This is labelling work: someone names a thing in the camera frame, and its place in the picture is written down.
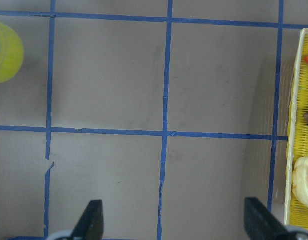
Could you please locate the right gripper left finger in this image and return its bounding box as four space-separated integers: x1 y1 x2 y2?
71 200 104 240

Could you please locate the yellow plastic basket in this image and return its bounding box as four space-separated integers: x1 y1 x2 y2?
284 28 308 230

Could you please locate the yellow tape roll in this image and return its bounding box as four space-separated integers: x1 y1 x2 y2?
0 22 24 84

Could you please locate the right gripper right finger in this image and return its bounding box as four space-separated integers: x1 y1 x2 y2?
244 197 286 240

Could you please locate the yellow toy banana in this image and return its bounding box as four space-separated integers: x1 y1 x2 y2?
292 156 308 208

